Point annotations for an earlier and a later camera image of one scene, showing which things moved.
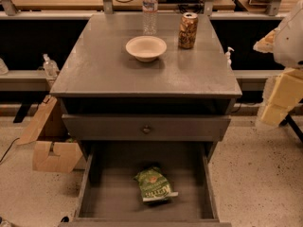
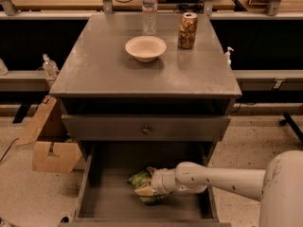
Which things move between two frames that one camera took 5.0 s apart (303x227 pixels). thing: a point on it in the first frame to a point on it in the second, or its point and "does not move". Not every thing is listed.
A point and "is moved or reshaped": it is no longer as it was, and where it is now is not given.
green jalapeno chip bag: [154, 184] is moved or reshaped
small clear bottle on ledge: [50, 67] does not move
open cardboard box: [53, 149] does not move
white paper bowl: [146, 48] does not move
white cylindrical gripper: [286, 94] to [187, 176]
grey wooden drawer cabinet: [150, 95] does not move
